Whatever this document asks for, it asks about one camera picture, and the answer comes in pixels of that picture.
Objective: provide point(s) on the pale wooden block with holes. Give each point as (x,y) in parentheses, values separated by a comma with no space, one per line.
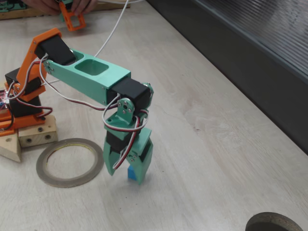
(36,137)

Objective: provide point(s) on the person's left hand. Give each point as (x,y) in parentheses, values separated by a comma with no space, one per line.
(84,6)

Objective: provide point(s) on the grey glass desk partition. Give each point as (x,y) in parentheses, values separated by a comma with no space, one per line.
(240,60)

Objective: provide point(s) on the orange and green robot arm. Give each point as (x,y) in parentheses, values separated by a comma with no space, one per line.
(91,81)

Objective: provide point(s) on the red controller board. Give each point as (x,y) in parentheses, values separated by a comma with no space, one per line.
(3,96)

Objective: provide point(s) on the pale wooden plank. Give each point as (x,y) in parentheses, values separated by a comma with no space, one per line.
(10,149)

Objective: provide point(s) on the orange printed leader arm part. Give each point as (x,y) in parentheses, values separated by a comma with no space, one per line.
(72,24)

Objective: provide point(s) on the blue cube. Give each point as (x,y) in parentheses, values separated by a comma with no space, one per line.
(131,174)

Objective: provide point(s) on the person's right hand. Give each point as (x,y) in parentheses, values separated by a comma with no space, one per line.
(43,6)

